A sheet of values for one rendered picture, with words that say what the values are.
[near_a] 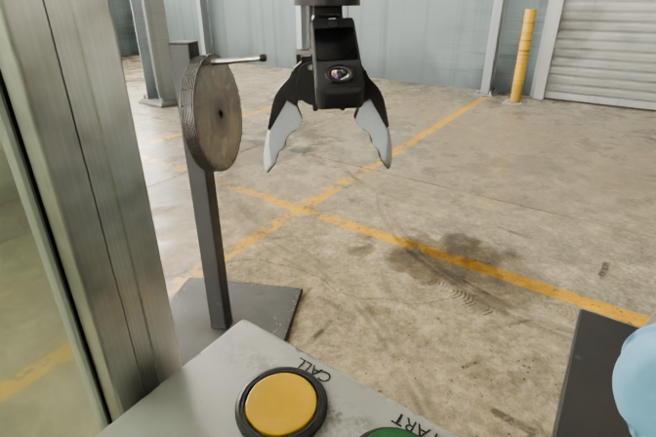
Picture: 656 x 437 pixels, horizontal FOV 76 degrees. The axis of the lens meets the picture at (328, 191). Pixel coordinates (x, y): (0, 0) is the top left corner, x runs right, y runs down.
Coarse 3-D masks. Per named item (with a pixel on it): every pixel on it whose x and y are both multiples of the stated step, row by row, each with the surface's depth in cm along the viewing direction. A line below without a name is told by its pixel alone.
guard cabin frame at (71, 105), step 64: (0, 0) 15; (64, 0) 17; (0, 64) 17; (64, 64) 17; (64, 128) 18; (128, 128) 20; (64, 192) 19; (128, 192) 21; (64, 256) 20; (128, 256) 22; (128, 320) 23; (128, 384) 24
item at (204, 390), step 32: (224, 352) 27; (256, 352) 27; (288, 352) 27; (160, 384) 25; (192, 384) 25; (224, 384) 25; (352, 384) 25; (128, 416) 23; (160, 416) 23; (192, 416) 23; (224, 416) 23; (352, 416) 23; (384, 416) 23; (416, 416) 23
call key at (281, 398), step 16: (256, 384) 24; (272, 384) 24; (288, 384) 24; (304, 384) 24; (256, 400) 23; (272, 400) 23; (288, 400) 23; (304, 400) 23; (256, 416) 22; (272, 416) 22; (288, 416) 22; (304, 416) 22; (272, 432) 22; (288, 432) 22
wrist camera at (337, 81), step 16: (320, 32) 42; (336, 32) 42; (352, 32) 42; (320, 48) 41; (336, 48) 41; (352, 48) 41; (320, 64) 39; (336, 64) 39; (352, 64) 39; (320, 80) 38; (336, 80) 37; (352, 80) 38; (320, 96) 38; (336, 96) 38; (352, 96) 38
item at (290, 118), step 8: (288, 104) 46; (280, 112) 47; (288, 112) 47; (296, 112) 47; (280, 120) 47; (288, 120) 47; (296, 120) 47; (272, 128) 47; (280, 128) 48; (288, 128) 48; (296, 128) 48; (272, 136) 48; (280, 136) 48; (272, 144) 48; (280, 144) 48; (264, 152) 49; (272, 152) 49; (264, 160) 50; (272, 160) 49
